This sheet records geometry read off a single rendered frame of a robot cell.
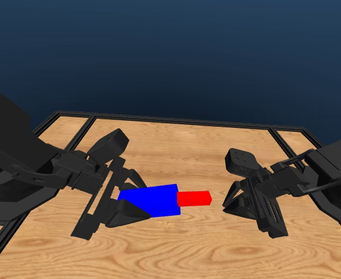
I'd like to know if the blue hollow socket block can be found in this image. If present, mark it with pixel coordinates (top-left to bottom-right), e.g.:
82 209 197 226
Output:
117 183 181 219

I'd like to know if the black table frame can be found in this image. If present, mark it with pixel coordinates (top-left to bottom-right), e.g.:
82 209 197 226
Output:
0 110 341 274

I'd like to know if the thin red peg bar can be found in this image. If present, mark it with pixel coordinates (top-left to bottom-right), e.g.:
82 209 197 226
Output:
177 190 213 208

